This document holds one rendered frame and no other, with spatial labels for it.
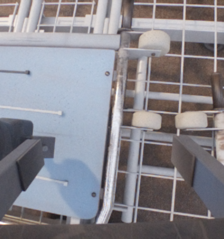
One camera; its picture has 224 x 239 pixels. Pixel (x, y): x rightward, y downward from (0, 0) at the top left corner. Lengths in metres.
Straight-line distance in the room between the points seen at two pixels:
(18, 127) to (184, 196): 0.83
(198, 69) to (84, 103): 0.79
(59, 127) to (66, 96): 0.06
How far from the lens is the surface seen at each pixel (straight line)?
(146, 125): 0.34
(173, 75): 0.99
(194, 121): 0.36
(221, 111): 0.40
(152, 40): 0.35
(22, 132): 0.28
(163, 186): 0.92
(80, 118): 0.34
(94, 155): 0.34
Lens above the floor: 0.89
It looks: 79 degrees down
